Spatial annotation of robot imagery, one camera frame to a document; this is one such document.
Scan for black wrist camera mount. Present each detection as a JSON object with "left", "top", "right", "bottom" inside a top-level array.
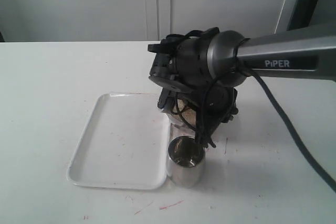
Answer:
[{"left": 147, "top": 37, "right": 195, "bottom": 114}]

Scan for white rectangular plastic tray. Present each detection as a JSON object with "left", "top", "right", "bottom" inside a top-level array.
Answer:
[{"left": 67, "top": 93, "right": 170, "bottom": 190}]

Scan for dark door frame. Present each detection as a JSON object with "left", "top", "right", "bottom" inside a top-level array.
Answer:
[{"left": 283, "top": 0, "right": 336, "bottom": 35}]

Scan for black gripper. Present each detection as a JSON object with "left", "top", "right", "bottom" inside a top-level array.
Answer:
[{"left": 188, "top": 85, "right": 238, "bottom": 136}]

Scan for small steel cup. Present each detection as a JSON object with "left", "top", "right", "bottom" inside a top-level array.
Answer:
[{"left": 166, "top": 135, "right": 206, "bottom": 188}]

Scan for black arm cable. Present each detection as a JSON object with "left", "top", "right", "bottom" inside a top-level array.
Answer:
[{"left": 167, "top": 27, "right": 336, "bottom": 193}]

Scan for white cabinet doors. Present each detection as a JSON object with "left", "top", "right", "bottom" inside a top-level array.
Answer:
[{"left": 1, "top": 0, "right": 296, "bottom": 42}]

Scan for wide steel bowl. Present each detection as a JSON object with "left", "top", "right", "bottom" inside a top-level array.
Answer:
[{"left": 157, "top": 94, "right": 201, "bottom": 132}]

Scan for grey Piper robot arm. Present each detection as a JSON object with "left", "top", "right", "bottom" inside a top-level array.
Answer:
[{"left": 150, "top": 25, "right": 335, "bottom": 139}]

